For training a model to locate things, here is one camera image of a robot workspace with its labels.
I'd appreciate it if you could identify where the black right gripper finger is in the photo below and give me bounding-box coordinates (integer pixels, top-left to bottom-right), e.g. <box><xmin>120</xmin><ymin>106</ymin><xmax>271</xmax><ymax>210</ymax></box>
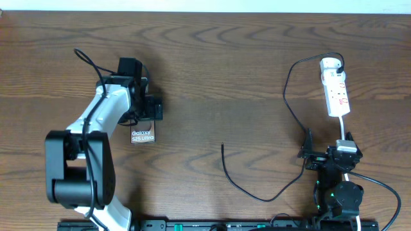
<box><xmin>297</xmin><ymin>128</ymin><xmax>313</xmax><ymax>158</ymax></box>
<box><xmin>345</xmin><ymin>132</ymin><xmax>363</xmax><ymax>157</ymax></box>

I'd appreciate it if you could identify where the bronze Galaxy smartphone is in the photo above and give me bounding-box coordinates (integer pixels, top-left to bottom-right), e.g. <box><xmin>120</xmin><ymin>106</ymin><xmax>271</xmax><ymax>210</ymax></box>
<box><xmin>130</xmin><ymin>121</ymin><xmax>156</xmax><ymax>144</ymax></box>

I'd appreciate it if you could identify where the black USB charging cable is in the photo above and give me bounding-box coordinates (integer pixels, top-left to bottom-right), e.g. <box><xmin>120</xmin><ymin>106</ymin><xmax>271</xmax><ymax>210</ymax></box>
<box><xmin>220</xmin><ymin>52</ymin><xmax>345</xmax><ymax>203</ymax></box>

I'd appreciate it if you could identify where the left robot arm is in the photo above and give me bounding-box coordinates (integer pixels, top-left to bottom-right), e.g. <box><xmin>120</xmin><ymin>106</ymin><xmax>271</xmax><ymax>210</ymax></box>
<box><xmin>44</xmin><ymin>76</ymin><xmax>162</xmax><ymax>230</ymax></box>

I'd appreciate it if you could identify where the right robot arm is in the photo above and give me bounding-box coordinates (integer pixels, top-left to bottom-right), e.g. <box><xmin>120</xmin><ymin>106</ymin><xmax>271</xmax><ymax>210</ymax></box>
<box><xmin>298</xmin><ymin>129</ymin><xmax>363</xmax><ymax>230</ymax></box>

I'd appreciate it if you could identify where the white charger plug adapter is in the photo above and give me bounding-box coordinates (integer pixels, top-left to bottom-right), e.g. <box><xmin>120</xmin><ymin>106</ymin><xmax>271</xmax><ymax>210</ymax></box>
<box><xmin>320</xmin><ymin>57</ymin><xmax>344</xmax><ymax>73</ymax></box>

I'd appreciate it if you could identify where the white power strip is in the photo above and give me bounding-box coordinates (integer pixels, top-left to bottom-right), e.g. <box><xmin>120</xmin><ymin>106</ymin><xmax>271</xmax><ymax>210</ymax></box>
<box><xmin>321</xmin><ymin>69</ymin><xmax>350</xmax><ymax>117</ymax></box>

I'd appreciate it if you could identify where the white power strip cord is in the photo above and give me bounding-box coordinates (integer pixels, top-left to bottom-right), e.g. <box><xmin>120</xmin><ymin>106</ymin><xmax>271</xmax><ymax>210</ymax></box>
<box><xmin>338</xmin><ymin>115</ymin><xmax>362</xmax><ymax>231</ymax></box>

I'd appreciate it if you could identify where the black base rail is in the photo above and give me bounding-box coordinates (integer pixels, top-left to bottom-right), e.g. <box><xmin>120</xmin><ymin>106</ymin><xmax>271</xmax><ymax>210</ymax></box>
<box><xmin>57</xmin><ymin>219</ymin><xmax>379</xmax><ymax>231</ymax></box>

